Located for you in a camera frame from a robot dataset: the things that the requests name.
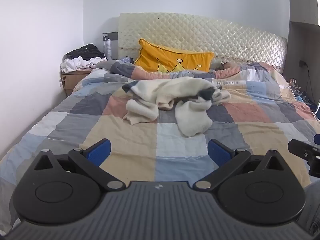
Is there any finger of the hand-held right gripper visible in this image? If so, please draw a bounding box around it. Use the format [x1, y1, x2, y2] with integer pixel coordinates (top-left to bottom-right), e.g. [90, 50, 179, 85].
[287, 134, 320, 177]

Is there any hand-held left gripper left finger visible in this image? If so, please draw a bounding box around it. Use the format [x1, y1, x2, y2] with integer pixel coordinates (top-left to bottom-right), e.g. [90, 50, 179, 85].
[33, 138, 126, 191]

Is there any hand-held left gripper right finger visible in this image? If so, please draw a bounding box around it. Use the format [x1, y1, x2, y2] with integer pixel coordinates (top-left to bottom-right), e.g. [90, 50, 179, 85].
[193, 138, 288, 190]

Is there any cream striped sweater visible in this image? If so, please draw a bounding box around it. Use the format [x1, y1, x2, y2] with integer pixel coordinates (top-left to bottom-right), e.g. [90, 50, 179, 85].
[122, 77, 232, 137]

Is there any white clothes pile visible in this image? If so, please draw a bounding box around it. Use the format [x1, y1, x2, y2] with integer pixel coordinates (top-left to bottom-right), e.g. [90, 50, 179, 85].
[60, 56, 108, 73]

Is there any black clothes pile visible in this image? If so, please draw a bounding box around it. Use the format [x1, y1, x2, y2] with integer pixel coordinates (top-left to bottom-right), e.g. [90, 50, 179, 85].
[65, 44, 107, 60]

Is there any patchwork bed cover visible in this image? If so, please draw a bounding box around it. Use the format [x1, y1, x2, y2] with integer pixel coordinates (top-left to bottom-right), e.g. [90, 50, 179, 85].
[0, 66, 320, 230]

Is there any person's leg in jeans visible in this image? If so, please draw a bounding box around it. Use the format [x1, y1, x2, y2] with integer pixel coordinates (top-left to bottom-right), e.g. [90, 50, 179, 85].
[297, 182, 320, 237]

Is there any wooden nightstand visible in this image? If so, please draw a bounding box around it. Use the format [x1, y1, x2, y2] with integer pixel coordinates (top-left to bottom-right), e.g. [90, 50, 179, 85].
[61, 69, 93, 97]

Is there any fuzzy beige cloth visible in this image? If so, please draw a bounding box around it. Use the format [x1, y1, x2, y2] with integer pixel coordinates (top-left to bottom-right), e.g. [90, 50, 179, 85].
[217, 59, 242, 71]

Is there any folded patchwork quilt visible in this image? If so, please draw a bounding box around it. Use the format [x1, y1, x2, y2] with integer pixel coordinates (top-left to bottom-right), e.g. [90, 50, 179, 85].
[94, 59, 283, 81]

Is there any yellow crown print pillow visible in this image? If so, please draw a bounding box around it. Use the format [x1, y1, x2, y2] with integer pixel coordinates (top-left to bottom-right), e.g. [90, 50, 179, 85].
[134, 38, 215, 73]

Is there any cream quilted headboard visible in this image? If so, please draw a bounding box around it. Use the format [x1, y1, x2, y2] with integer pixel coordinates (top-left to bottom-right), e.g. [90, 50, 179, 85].
[118, 12, 287, 75]

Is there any grey wardrobe panel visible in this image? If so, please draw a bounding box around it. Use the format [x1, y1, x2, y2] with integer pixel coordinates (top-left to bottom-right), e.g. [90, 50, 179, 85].
[282, 0, 320, 110]

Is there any black cable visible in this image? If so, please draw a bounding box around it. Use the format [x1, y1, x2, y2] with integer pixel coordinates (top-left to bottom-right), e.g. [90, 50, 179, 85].
[304, 64, 316, 104]

